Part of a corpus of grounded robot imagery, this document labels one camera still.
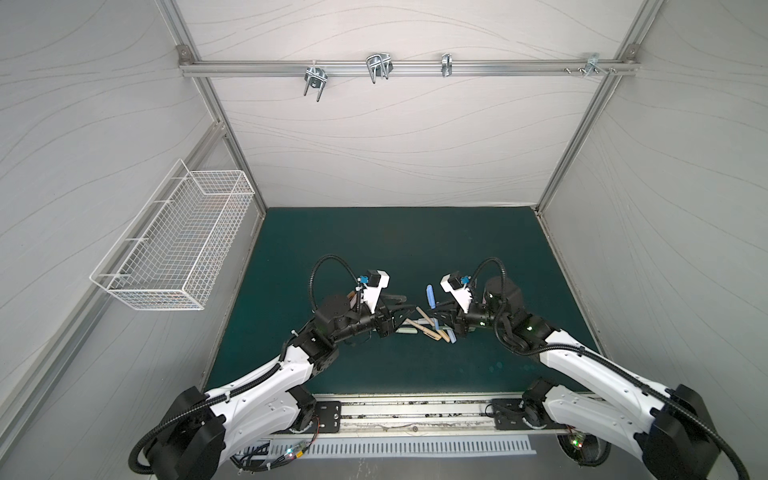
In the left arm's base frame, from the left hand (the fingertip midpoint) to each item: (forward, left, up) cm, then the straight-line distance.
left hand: (414, 301), depth 71 cm
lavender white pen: (-6, -9, -4) cm, 11 cm away
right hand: (+2, -6, -4) cm, 8 cm away
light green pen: (+2, 0, -22) cm, 22 cm away
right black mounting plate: (-20, -24, -20) cm, 37 cm away
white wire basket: (+6, +57, +9) cm, 58 cm away
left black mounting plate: (-21, +20, -21) cm, 36 cm away
